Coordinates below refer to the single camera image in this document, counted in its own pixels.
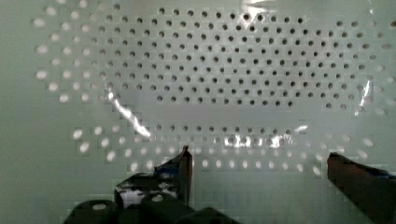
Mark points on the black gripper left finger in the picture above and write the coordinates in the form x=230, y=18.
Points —
x=172, y=177

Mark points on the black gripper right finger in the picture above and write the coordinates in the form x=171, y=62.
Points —
x=372, y=190

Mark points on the green plastic strainer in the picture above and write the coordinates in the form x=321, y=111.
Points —
x=260, y=92

